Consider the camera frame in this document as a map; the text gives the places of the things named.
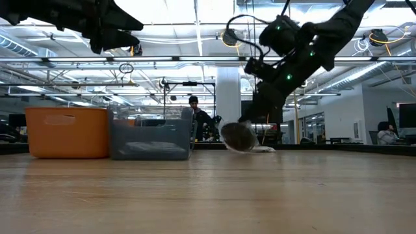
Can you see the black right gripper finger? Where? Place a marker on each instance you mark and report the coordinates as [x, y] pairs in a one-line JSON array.
[[260, 104], [276, 112]]

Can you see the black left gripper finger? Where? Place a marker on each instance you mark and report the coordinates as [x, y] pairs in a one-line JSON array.
[[120, 40], [120, 18]]

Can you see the clear plastic toiletry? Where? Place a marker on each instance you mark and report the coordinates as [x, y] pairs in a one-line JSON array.
[[239, 136]]

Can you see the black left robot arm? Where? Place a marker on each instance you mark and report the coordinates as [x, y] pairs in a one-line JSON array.
[[29, 11]]

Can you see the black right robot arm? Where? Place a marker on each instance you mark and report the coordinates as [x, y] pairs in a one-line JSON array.
[[344, 29]]

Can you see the black background robot arm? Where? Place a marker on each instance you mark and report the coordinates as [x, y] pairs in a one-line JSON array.
[[216, 128]]

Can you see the white building column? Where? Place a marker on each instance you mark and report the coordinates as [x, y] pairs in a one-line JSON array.
[[228, 97]]

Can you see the standing person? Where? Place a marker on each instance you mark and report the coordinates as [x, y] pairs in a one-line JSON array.
[[200, 117]]

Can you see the grey translucent plastic bin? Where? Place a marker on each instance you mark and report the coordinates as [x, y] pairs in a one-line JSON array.
[[149, 136]]

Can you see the orange plastic bin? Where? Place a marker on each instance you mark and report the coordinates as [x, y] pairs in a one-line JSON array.
[[66, 133]]

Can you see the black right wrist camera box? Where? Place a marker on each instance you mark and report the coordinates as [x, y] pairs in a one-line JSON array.
[[279, 34]]

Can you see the black metal frame rig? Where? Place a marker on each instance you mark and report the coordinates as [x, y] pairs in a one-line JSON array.
[[190, 84]]

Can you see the seated person by wall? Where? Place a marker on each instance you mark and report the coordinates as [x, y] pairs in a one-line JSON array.
[[386, 136]]

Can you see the black monitor at wall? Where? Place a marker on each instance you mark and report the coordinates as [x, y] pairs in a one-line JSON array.
[[408, 115]]

